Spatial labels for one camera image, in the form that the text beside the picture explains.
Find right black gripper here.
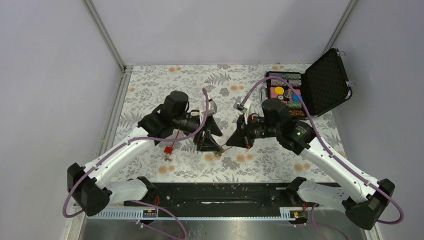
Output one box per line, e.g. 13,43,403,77
226,112,280,149

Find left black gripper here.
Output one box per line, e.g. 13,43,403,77
173,113,223,151

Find brass padlock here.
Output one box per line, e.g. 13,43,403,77
214,149,226,157

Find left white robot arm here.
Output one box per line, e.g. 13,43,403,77
62,89,223,218

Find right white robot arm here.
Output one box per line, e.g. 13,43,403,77
226,98,395,230

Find yellow poker chip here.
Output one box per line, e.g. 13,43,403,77
274,86,285,95

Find blue poker chip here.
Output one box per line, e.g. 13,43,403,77
292,94,302,103

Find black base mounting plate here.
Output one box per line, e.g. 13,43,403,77
142,182,304,219

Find floral tablecloth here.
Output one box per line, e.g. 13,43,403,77
113,64,332,183

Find black poker chip case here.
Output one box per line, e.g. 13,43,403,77
263,47,353,120

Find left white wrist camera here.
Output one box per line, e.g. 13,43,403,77
198,99,217,126

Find red and black clip wires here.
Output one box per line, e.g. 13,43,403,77
163,129,181,163

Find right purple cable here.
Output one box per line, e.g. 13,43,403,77
240,76,405,225

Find purple cable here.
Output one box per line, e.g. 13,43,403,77
62,87,211,219
240,76,405,225

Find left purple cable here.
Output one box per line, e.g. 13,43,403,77
62,87,211,219

